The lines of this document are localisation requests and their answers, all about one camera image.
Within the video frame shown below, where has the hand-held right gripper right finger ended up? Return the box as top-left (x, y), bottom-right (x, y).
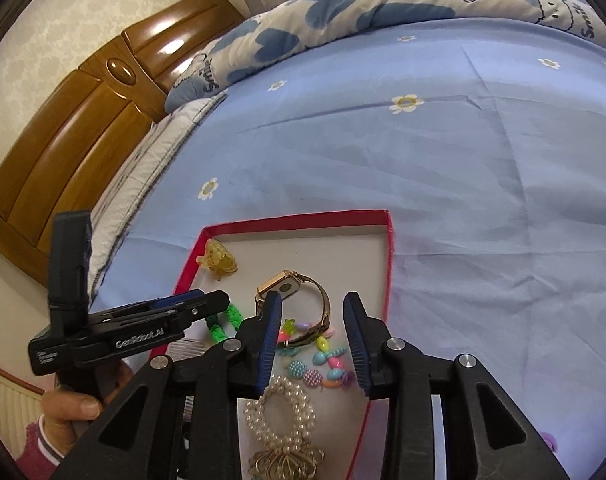
top-left (343, 292), bottom-right (570, 480)

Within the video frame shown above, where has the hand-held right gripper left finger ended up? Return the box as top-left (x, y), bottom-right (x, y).
top-left (50, 292), bottom-right (284, 480)

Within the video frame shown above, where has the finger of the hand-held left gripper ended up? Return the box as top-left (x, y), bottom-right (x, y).
top-left (88, 289), bottom-right (207, 325)
top-left (90, 290), bottom-right (231, 334)

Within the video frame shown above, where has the green braided bracelet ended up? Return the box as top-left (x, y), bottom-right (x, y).
top-left (202, 302), bottom-right (245, 347)

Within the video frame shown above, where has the clear comb with coloured beads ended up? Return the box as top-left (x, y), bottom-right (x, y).
top-left (174, 338), bottom-right (209, 361)

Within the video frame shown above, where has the colourful bead bracelet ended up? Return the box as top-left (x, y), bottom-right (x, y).
top-left (277, 330), bottom-right (357, 392)

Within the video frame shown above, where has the yellow hair claw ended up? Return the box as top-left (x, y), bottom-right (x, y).
top-left (196, 239), bottom-right (239, 281)

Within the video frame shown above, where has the gold wrist watch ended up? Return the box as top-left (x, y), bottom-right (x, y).
top-left (255, 269), bottom-right (332, 347)

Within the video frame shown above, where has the pearl hair tie with metal ornament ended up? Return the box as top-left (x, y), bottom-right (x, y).
top-left (245, 375), bottom-right (325, 480)

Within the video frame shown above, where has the red shallow box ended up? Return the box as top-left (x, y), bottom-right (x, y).
top-left (165, 211), bottom-right (395, 480)

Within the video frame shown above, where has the person's left forearm pink sleeve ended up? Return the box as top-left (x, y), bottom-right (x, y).
top-left (15, 419), bottom-right (80, 480)

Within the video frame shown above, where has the person's left hand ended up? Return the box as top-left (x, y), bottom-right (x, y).
top-left (41, 362), bottom-right (134, 449)

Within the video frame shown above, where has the blue floral bed sheet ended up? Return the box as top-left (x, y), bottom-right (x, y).
top-left (90, 15), bottom-right (606, 480)

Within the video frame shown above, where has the wooden headboard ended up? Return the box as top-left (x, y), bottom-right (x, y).
top-left (0, 0), bottom-right (245, 262)

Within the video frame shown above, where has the blue and white printed quilt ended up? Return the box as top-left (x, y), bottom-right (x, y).
top-left (164, 0), bottom-right (606, 112)

